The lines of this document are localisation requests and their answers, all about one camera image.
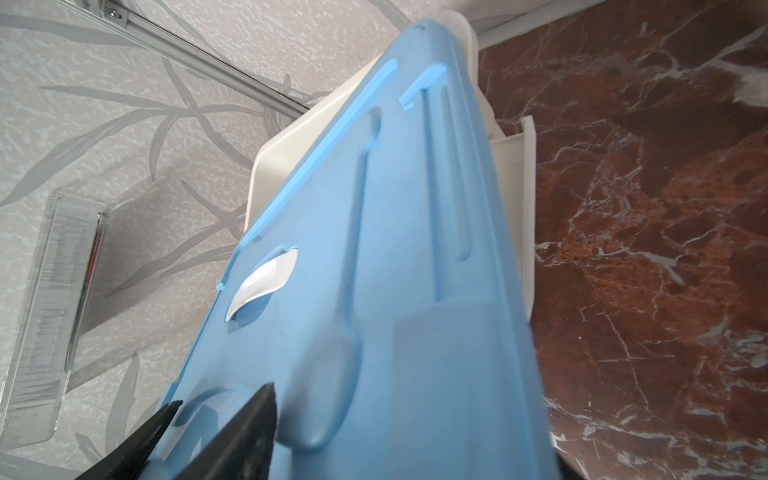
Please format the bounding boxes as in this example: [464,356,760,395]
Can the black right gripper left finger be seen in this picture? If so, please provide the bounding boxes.
[77,400,183,480]

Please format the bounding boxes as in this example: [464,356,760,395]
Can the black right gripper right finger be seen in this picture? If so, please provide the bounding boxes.
[176,383,277,480]

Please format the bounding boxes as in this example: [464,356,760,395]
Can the blue plastic bin lid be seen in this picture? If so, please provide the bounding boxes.
[143,20,560,479]

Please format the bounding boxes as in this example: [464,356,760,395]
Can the white plastic storage bin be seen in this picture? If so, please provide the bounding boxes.
[244,11,536,317]

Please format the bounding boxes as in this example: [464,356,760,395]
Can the clear wall shelf green mat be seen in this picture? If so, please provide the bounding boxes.
[1,193,108,451]

